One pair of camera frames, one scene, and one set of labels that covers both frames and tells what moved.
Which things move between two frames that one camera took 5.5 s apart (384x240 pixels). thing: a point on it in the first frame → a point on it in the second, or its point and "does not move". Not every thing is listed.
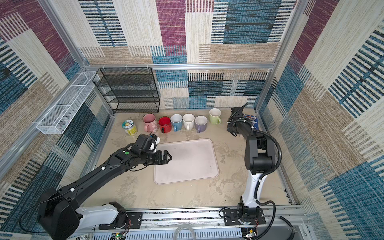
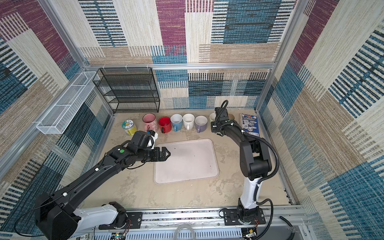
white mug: [188, 121] does not move
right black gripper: [229, 127] → [214, 129]
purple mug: [201, 122] does not move
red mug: [165, 124] does not move
